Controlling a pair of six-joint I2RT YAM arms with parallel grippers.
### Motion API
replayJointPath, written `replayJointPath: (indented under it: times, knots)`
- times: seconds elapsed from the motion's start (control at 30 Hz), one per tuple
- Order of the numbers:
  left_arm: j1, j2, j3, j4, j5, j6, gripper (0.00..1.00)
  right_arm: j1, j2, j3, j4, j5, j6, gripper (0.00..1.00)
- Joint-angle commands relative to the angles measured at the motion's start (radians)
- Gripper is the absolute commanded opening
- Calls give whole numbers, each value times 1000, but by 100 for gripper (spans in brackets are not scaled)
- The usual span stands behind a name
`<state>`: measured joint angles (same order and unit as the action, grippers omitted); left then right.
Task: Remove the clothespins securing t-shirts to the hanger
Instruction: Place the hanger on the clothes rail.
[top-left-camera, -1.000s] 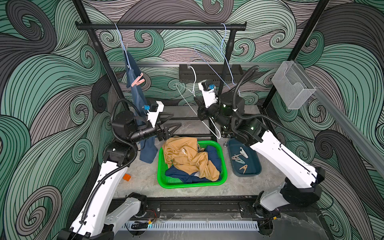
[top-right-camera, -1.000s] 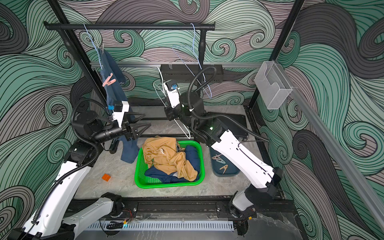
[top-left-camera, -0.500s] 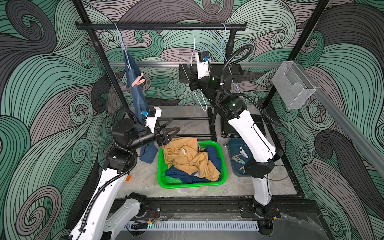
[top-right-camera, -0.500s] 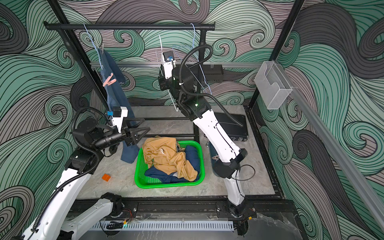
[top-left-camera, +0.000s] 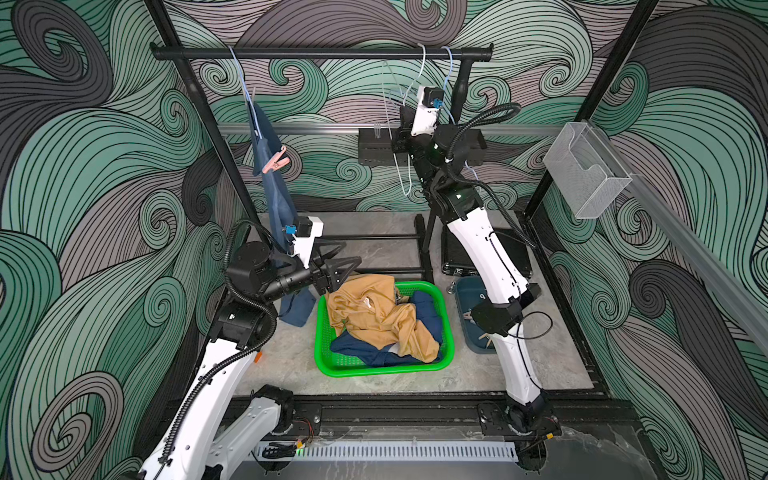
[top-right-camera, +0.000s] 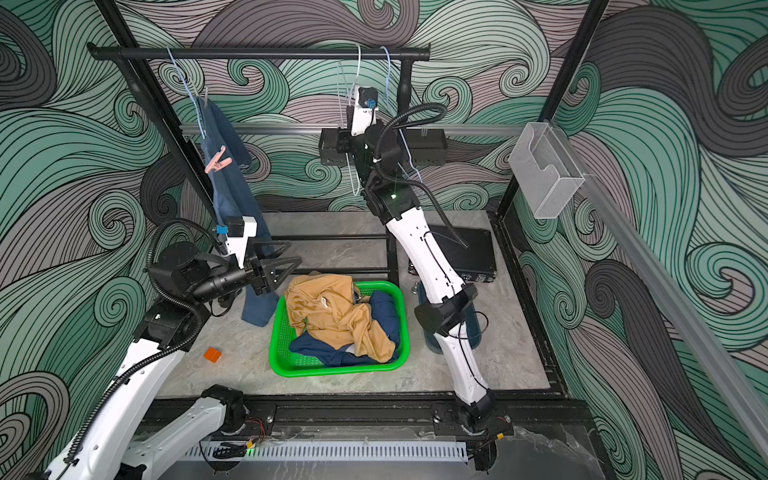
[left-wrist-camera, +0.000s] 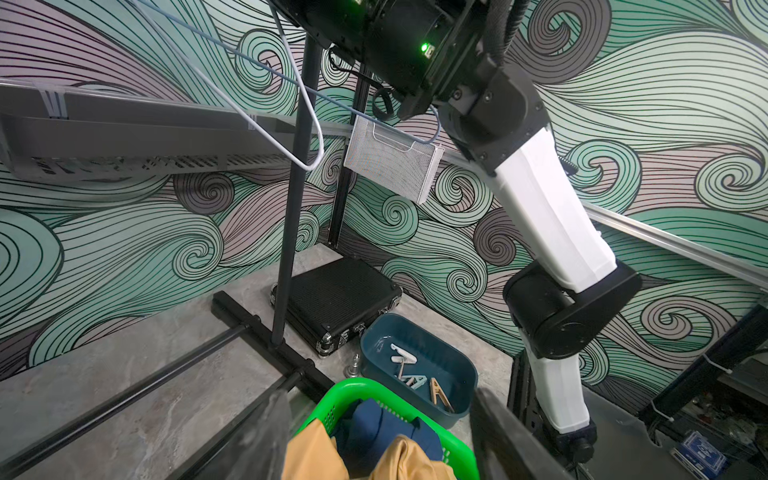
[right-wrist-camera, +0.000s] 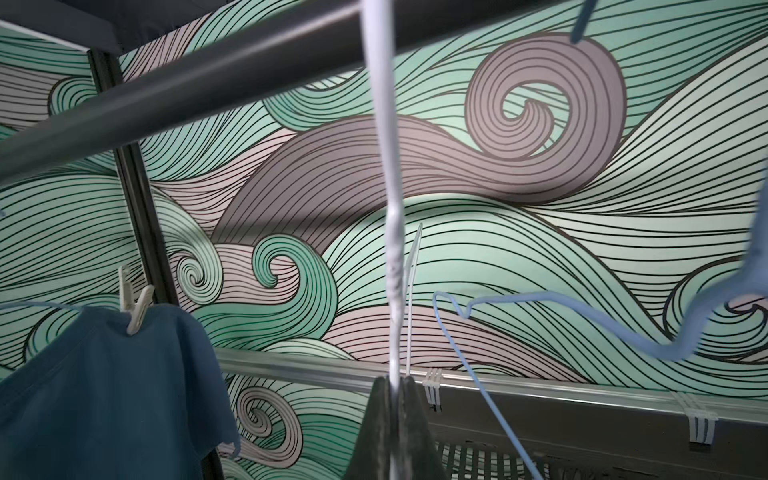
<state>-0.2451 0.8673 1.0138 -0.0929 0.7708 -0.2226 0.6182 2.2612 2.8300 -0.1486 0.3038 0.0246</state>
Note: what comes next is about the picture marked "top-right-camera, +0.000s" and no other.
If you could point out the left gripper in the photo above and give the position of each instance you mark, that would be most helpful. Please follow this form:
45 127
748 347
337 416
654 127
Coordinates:
258 277

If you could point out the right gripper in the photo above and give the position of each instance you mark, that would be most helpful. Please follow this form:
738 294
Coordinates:
350 144

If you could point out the tan cartoon print t-shirt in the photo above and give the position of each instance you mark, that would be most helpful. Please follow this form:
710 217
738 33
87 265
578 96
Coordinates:
331 309

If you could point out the slate blue t-shirt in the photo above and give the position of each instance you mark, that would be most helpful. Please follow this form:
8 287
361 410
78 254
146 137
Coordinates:
232 196

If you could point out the white wire hanger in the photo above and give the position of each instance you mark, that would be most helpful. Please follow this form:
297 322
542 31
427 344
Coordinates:
348 95

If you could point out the navy Mickey print t-shirt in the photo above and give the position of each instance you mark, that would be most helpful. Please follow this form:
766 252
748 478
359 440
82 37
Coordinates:
383 310

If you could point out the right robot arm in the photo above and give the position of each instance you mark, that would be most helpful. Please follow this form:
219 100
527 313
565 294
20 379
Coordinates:
377 148

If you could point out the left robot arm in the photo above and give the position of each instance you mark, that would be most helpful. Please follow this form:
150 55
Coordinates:
189 266

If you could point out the green plastic basket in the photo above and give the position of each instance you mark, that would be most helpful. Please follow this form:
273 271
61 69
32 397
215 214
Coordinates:
292 365

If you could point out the orange small block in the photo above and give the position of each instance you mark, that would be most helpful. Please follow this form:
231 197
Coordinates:
212 355

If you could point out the pink clothespin on blue shirt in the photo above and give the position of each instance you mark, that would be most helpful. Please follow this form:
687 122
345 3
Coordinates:
217 159

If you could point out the black ribbed case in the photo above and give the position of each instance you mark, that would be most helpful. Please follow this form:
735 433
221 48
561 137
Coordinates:
476 263

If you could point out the teal plastic tray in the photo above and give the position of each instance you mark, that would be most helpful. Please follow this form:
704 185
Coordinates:
473 331

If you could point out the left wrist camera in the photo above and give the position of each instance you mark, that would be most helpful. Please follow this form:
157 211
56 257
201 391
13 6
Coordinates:
237 232

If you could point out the white slotted cable duct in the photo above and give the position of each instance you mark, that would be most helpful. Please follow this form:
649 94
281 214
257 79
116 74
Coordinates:
316 451

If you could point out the clear mesh wall bin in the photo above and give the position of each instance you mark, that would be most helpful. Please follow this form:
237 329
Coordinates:
544 163

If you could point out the black clothes rack frame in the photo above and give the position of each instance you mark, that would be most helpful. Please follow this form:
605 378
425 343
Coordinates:
132 63

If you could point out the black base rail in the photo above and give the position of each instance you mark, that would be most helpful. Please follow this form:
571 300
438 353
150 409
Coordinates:
433 412

